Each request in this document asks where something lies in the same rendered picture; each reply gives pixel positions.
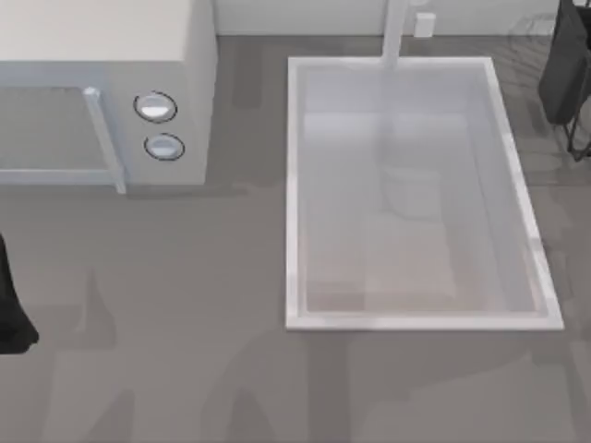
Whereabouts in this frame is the white sink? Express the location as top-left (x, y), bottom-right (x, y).
top-left (283, 55), bottom-right (565, 332)

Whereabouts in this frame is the small microwave knob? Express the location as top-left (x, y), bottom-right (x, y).
top-left (143, 132), bottom-right (187, 162)

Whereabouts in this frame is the large microwave knob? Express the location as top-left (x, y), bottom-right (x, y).
top-left (132, 90), bottom-right (179, 125)

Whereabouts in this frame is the tall white tap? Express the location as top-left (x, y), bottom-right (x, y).
top-left (380, 0), bottom-right (407, 71)

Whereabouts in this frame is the pale microwave oven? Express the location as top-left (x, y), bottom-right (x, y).
top-left (0, 0), bottom-right (219, 195)

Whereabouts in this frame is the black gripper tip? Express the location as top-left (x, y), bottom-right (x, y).
top-left (0, 233), bottom-right (41, 356)

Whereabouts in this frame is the microwave door handle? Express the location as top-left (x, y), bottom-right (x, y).
top-left (82, 86), bottom-right (127, 195)

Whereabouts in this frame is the white wall socket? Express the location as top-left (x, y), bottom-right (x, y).
top-left (414, 12), bottom-right (437, 39)

